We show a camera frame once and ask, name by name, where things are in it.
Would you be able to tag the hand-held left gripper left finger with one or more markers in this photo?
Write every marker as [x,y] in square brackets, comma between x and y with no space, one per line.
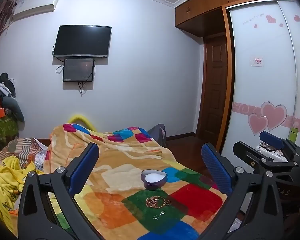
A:
[88,163]

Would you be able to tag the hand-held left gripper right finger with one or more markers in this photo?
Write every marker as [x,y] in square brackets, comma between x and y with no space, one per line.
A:
[216,170]

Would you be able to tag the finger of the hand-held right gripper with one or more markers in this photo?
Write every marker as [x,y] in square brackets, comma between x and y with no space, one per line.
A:
[272,138]
[250,156]

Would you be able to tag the purple heart-shaped tin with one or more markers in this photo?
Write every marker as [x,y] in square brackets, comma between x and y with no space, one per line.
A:
[153,180]

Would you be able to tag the silver pendant earring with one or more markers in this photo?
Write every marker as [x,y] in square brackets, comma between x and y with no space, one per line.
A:
[160,215]

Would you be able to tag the white box with brown beads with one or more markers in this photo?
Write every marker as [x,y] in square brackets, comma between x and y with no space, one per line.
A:
[275,154]

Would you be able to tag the green bottle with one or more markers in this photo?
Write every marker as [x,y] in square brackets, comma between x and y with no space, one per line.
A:
[294,133]

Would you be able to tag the colourful patchwork blanket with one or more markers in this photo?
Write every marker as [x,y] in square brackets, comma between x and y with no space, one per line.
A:
[125,155]

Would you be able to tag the striped cloth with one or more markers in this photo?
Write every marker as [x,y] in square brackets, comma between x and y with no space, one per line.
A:
[25,146]

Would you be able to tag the grey bag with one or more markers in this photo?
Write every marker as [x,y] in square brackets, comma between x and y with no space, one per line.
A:
[158,133]

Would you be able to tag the brown wooden door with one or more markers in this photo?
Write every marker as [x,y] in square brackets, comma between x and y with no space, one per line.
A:
[215,85]

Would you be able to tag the white paper sticker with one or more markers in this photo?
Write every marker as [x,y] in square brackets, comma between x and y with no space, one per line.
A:
[257,61]

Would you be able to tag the yellow printed blanket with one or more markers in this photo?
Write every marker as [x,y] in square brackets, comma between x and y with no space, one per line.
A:
[5,177]

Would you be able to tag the green patterned bag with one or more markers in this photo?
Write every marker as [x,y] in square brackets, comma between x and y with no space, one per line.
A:
[3,130]

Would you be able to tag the pile of dark clothes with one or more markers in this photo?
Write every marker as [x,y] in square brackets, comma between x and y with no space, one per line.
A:
[7,90]

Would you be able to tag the wooden wardrobe cabinet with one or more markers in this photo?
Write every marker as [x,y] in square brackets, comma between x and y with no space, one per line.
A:
[202,7]

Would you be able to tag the white air conditioner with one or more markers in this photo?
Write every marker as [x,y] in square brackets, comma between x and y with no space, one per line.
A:
[35,6]

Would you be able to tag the small black wall monitor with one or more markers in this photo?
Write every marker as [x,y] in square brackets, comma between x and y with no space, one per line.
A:
[78,70]

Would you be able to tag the black wall television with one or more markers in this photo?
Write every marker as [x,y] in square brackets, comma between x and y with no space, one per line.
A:
[81,41]

